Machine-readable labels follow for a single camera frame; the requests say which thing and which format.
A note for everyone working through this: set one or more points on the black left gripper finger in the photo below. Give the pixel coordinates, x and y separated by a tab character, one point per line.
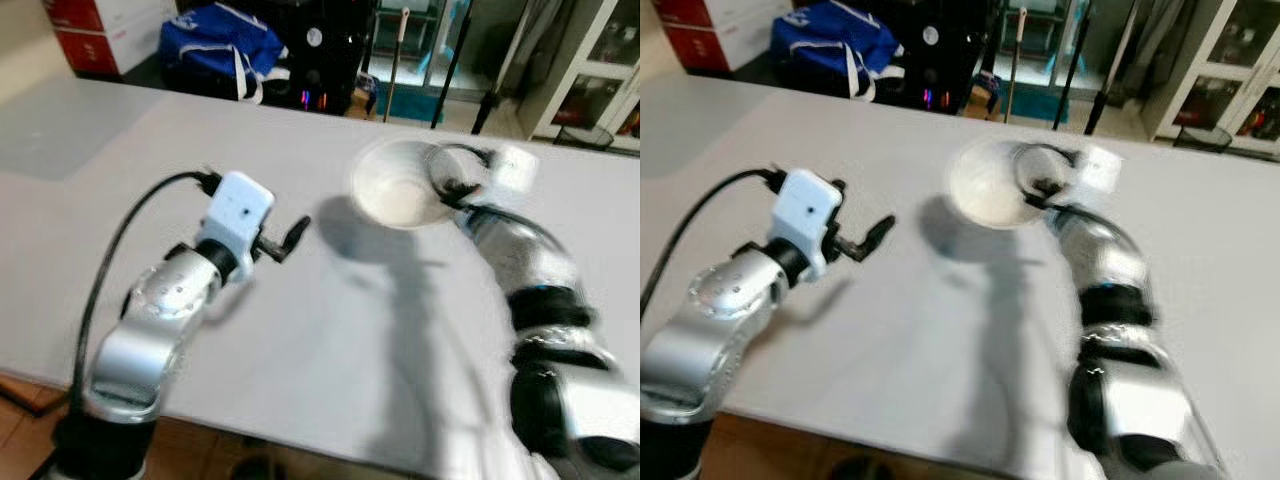
880	230
298	230

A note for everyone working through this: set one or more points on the white round bowl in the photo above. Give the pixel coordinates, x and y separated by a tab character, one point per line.
395	190
990	185

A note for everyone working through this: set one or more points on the red and white carton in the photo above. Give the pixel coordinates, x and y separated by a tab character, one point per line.
90	40
710	40

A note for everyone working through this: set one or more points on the blue fabric bag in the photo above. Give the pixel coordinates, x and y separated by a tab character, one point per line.
210	40
830	40

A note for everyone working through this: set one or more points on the black computer tower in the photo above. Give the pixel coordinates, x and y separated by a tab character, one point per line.
940	60
330	60

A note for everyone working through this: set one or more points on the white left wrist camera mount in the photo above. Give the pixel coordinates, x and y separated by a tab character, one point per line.
238	210
805	215

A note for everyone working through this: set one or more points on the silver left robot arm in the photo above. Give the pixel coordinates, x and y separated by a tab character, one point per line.
715	320
150	330

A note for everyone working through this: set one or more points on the white glass door cabinet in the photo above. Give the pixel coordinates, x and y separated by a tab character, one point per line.
600	60
1215	60

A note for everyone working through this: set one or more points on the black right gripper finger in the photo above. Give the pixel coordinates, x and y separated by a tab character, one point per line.
454	190
1045	190

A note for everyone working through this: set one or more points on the white table with black legs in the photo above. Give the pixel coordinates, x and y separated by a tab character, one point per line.
300	350
930	350

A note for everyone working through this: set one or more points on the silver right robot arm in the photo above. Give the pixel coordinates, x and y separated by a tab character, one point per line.
1110	260
530	260

